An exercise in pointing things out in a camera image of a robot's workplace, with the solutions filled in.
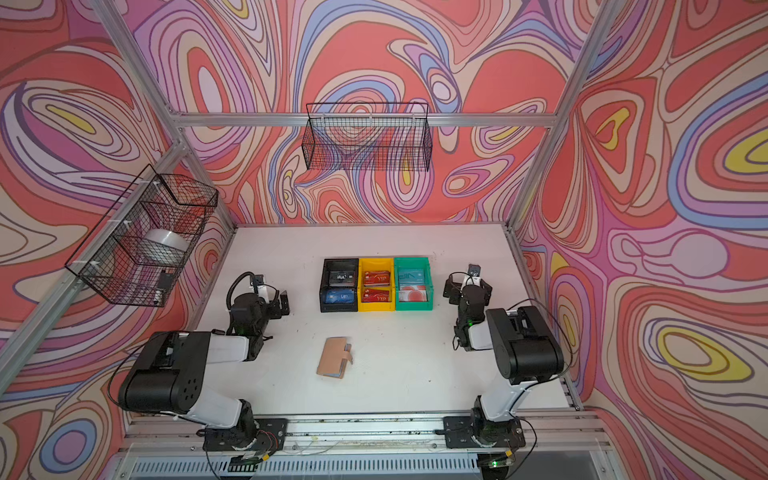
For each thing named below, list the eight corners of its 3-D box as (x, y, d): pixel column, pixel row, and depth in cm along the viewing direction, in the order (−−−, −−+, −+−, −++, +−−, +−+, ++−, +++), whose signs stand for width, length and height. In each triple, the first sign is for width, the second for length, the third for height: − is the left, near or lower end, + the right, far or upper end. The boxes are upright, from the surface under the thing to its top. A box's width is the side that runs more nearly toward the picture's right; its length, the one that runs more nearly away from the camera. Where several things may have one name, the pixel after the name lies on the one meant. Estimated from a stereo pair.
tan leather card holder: (318, 378, 84) (316, 374, 81) (323, 342, 91) (321, 337, 88) (351, 378, 84) (349, 374, 81) (353, 342, 91) (352, 337, 88)
